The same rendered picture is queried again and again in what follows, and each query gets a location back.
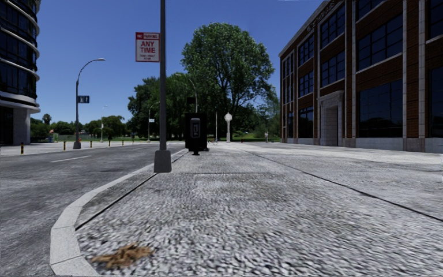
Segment trees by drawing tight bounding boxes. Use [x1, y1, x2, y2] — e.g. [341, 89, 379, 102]
[127, 22, 281, 141]
[29, 113, 129, 140]

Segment grey street lamp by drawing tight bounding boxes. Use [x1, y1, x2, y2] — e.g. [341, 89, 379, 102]
[100, 104, 108, 143]
[147, 101, 160, 143]
[174, 72, 198, 114]
[72, 58, 106, 150]

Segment sign on a post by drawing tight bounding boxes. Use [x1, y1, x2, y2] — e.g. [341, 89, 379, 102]
[135, 0, 172, 174]

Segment dark box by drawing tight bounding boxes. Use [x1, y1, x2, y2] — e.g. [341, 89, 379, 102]
[184, 112, 209, 152]

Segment glass tower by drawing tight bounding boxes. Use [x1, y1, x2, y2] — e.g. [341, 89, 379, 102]
[0, 0, 42, 147]

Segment red brick building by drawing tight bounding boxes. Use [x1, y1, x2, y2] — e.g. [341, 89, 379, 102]
[278, 0, 443, 154]

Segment white ball lamp post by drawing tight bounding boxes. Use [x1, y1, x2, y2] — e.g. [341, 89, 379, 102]
[224, 111, 233, 143]

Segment dark parking meter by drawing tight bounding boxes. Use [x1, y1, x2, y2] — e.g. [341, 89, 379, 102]
[190, 118, 201, 156]

